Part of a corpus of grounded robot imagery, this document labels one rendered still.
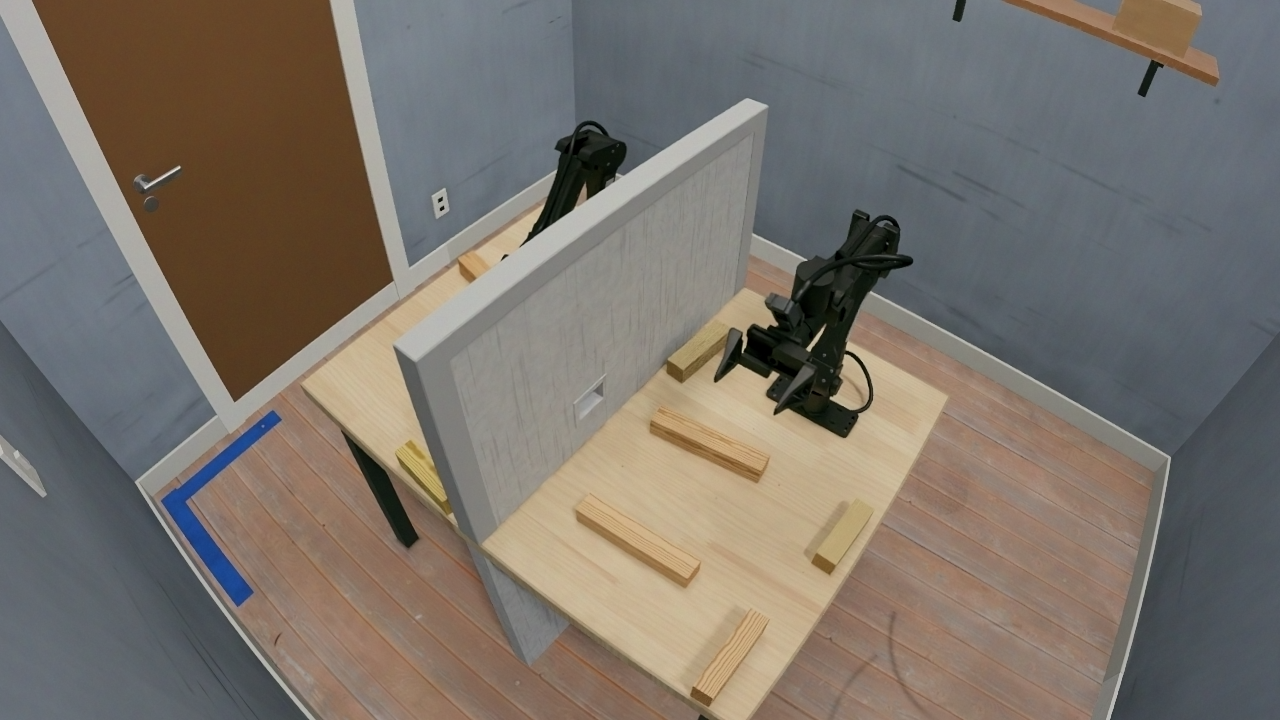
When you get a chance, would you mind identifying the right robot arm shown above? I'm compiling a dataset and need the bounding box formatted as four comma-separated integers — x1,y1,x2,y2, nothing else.
526,129,627,240

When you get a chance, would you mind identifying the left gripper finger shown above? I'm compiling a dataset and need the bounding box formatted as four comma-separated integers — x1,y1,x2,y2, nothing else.
773,364,817,415
714,327,742,383

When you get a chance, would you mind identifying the grey panel wall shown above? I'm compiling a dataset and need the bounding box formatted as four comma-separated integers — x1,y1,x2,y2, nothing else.
392,97,769,666

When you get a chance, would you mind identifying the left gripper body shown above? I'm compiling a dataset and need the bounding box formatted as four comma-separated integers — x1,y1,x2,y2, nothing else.
739,304,819,389

